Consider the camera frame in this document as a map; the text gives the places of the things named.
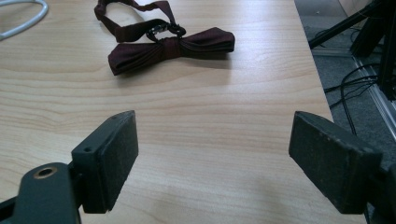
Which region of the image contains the white cable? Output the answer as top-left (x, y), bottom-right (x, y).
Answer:
top-left (0, 0), bottom-right (50, 42)

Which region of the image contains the black metal stand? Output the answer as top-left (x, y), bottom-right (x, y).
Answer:
top-left (308, 0), bottom-right (396, 101)

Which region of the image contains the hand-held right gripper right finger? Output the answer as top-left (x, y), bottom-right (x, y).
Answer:
top-left (288, 110), bottom-right (384, 216)

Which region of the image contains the black floor cable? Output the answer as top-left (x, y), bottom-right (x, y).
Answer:
top-left (323, 63), bottom-right (382, 136)

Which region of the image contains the aluminium floor rail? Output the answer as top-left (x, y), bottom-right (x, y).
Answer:
top-left (312, 47), bottom-right (396, 141)

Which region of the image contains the dark red bow tie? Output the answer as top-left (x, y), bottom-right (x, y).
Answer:
top-left (93, 0), bottom-right (236, 77)

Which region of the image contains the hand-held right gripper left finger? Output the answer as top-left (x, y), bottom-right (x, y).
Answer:
top-left (71, 109), bottom-right (139, 215)

